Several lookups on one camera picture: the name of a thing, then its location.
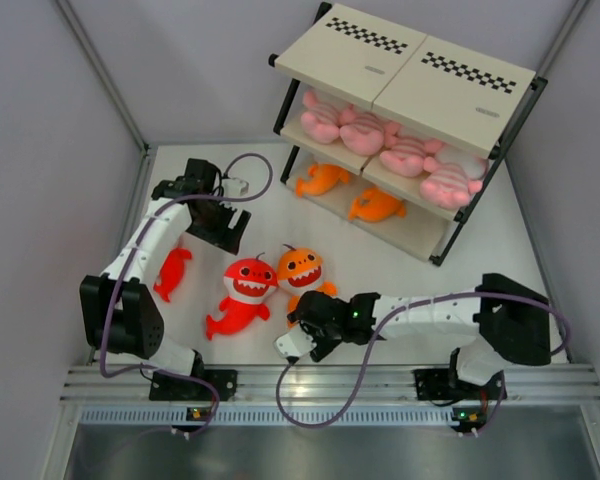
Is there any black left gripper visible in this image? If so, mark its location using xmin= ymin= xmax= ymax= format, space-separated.
xmin=186 ymin=195 xmax=249 ymax=255

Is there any orange shark plush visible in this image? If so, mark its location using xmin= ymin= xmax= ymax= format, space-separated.
xmin=276 ymin=244 xmax=338 ymax=313
xmin=348 ymin=187 xmax=407 ymax=223
xmin=295 ymin=163 xmax=350 ymax=197

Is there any pink striped plush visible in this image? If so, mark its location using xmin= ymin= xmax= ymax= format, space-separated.
xmin=419 ymin=145 xmax=489 ymax=210
xmin=379 ymin=135 xmax=443 ymax=178
xmin=339 ymin=104 xmax=391 ymax=156
xmin=300 ymin=89 xmax=353 ymax=145

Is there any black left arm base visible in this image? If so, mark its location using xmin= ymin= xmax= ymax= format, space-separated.
xmin=149 ymin=368 xmax=238 ymax=402

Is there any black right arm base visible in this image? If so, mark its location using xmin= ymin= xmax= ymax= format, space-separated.
xmin=413 ymin=368 xmax=507 ymax=406

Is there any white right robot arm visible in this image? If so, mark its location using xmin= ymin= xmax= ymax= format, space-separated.
xmin=274 ymin=273 xmax=552 ymax=397

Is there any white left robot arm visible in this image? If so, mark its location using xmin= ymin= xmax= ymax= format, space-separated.
xmin=79 ymin=158 xmax=250 ymax=400

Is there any orange shark plush on shelf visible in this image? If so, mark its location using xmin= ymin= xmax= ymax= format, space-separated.
xmin=295 ymin=163 xmax=350 ymax=197

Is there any beige three-tier shelf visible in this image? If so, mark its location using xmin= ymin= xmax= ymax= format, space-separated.
xmin=269 ymin=2 xmax=547 ymax=265

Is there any red shark plush centre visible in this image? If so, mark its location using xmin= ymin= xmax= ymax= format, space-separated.
xmin=205 ymin=253 xmax=279 ymax=341

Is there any red shark plush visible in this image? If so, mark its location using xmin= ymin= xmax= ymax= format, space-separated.
xmin=153 ymin=247 xmax=193 ymax=303
xmin=205 ymin=253 xmax=279 ymax=341

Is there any red shark plush left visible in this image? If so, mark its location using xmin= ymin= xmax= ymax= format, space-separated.
xmin=153 ymin=247 xmax=193 ymax=303

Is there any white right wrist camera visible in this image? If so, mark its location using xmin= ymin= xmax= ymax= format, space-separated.
xmin=273 ymin=325 xmax=317 ymax=363

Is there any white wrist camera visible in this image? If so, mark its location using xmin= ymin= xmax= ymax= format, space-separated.
xmin=222 ymin=178 xmax=249 ymax=198
xmin=273 ymin=325 xmax=317 ymax=363

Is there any aluminium mounting rail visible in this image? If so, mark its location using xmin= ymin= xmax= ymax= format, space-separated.
xmin=60 ymin=364 xmax=600 ymax=405

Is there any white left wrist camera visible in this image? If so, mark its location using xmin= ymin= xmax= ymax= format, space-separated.
xmin=222 ymin=178 xmax=249 ymax=198

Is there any grey slotted cable duct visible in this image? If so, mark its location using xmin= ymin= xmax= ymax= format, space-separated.
xmin=80 ymin=405 xmax=466 ymax=427

